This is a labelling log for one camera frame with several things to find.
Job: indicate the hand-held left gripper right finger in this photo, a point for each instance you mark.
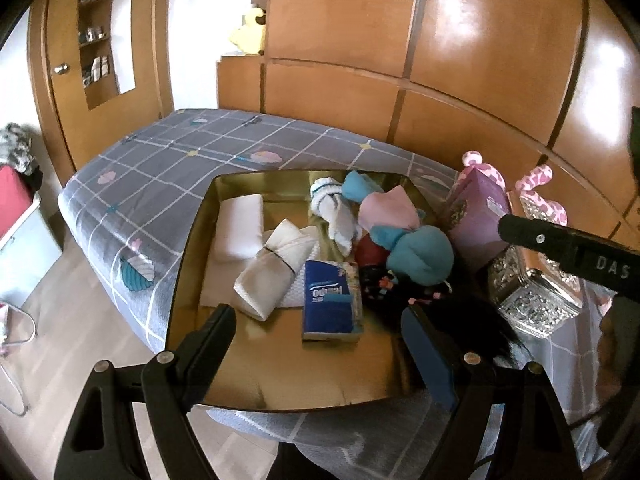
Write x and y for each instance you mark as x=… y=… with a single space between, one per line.
x=430 y=355

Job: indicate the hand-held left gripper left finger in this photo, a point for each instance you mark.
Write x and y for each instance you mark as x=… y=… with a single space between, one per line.
x=215 y=340

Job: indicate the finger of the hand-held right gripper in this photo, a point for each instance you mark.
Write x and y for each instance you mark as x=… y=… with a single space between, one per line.
x=540 y=240

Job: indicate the black patterned sock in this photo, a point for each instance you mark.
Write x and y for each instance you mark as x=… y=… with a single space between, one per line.
x=465 y=320

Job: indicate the shallow gold tray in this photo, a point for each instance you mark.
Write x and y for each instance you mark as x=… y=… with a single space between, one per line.
x=280 y=370

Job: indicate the teal fleece cloth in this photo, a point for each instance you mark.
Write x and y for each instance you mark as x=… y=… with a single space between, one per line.
x=357 y=187
x=425 y=255

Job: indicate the brown ruffled cloth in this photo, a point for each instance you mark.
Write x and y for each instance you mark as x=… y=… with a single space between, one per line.
x=370 y=252

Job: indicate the pink soft cloth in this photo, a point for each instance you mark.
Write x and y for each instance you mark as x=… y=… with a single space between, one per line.
x=390 y=210

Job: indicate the white striped sock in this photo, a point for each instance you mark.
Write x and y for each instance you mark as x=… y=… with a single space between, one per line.
x=327 y=192

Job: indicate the flat white cloth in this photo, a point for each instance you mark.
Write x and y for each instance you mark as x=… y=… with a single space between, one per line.
x=217 y=287

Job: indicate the pink leopard plush toy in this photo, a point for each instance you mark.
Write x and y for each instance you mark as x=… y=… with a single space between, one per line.
x=537 y=180

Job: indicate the purple box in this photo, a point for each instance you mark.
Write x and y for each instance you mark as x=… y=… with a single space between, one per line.
x=480 y=215

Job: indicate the silver embossed box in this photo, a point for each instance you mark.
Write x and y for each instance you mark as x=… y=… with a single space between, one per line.
x=535 y=305

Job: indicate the rolled white cloth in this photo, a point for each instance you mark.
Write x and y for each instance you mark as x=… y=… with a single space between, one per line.
x=272 y=270

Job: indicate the white waffle cloth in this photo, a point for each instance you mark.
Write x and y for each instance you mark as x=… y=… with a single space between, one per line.
x=295 y=290

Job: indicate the blue tissue packet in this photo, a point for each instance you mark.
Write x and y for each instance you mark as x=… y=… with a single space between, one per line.
x=330 y=310

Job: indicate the folded white cloth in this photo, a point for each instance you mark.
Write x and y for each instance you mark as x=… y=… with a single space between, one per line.
x=237 y=230

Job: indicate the bed with grey checked sheet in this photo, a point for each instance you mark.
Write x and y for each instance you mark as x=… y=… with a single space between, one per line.
x=175 y=160

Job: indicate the wooden wardrobe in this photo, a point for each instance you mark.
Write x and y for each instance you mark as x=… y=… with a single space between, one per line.
x=475 y=60

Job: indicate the white plastic storage box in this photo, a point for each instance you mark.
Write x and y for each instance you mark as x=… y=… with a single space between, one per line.
x=30 y=260

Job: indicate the red suitcase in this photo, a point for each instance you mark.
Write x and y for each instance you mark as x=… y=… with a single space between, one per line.
x=12 y=200

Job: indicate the wooden bedside cabinet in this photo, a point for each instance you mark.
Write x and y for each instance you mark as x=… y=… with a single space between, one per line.
x=240 y=85

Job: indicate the grey patterned cloth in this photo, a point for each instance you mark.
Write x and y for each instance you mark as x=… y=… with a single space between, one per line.
x=17 y=147

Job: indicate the group of small bottles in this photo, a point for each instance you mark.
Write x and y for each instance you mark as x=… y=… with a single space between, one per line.
x=97 y=67

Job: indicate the yellow plush toy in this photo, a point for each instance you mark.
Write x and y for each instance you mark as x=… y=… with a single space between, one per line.
x=247 y=32

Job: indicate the round metal door knob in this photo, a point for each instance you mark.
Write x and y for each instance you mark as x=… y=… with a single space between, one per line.
x=61 y=68

